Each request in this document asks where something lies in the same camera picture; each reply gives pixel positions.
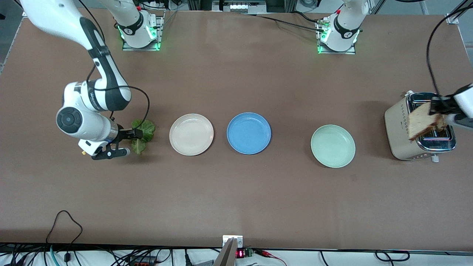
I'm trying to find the green lettuce leaf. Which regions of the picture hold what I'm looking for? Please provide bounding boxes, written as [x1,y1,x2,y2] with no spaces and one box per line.
[131,119,156,155]

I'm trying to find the toasted bread slice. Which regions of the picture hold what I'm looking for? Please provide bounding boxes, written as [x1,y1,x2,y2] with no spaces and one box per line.
[408,102,445,141]

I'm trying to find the beige round plate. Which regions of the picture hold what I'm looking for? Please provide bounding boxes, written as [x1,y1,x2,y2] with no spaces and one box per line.
[169,113,214,156]

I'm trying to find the blue round plate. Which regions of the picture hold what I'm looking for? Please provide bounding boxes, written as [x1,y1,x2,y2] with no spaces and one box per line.
[227,112,272,155]

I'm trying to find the light green round plate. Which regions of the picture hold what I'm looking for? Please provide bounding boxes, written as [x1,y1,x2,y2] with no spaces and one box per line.
[310,125,356,168]

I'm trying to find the beige chrome toaster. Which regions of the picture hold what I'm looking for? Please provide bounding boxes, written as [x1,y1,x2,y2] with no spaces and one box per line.
[384,91,457,163]

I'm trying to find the silver control box with lights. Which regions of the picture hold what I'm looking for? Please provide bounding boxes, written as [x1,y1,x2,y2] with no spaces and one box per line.
[212,0,267,14]

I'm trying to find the aluminium frame post foot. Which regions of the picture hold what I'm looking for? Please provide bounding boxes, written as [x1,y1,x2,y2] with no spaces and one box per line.
[445,0,473,25]

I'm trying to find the thin black looped cable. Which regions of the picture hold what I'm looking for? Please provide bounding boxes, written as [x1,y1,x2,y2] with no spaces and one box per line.
[46,210,83,245]

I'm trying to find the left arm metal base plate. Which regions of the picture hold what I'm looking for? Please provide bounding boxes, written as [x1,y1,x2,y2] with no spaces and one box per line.
[316,20,357,55]

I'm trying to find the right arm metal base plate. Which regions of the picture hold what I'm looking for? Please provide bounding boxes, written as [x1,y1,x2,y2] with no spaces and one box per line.
[122,10,165,51]

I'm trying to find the aluminium camera mount post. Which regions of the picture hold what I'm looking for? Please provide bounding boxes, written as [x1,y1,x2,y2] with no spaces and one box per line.
[214,235,244,266]

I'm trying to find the black coiled cable loop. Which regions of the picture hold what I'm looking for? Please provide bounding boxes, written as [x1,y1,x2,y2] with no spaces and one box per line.
[375,250,411,262]

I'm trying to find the black left arm base cable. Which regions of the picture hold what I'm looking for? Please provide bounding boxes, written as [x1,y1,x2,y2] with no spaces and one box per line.
[236,12,326,33]

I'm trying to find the red clip lead wires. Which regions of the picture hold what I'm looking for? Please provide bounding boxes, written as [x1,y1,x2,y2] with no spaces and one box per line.
[255,249,287,266]

